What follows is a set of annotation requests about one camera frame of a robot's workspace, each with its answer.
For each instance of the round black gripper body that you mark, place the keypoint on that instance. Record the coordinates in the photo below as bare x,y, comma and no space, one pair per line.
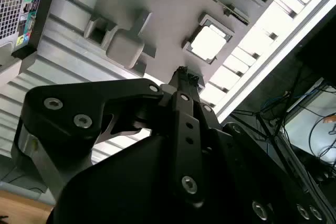
126,187

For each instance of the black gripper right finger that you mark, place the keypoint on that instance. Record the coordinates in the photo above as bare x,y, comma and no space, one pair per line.
262,171

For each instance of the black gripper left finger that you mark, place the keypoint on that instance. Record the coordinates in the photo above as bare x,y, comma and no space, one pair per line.
65,108

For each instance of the silver square CPU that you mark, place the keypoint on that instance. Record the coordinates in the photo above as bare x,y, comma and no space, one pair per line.
207,41

